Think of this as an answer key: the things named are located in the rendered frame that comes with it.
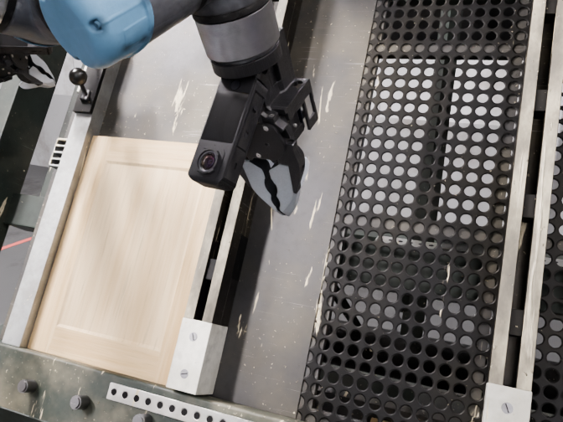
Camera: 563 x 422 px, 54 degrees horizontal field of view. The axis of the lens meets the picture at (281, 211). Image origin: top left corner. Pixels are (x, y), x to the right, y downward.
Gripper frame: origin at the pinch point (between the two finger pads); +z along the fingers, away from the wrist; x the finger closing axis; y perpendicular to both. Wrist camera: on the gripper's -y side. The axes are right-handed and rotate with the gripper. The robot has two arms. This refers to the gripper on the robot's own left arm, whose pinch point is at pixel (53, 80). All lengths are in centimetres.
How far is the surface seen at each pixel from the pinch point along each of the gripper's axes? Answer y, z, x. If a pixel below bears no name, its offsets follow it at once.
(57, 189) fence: 5.7, 8.2, 21.8
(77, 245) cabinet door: 2.2, 10.4, 35.3
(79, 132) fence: -0.3, 8.2, 9.2
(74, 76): -8.3, -3.4, 3.9
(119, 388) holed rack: -9, 7, 67
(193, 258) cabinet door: -25, 10, 44
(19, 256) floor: 218, 225, -59
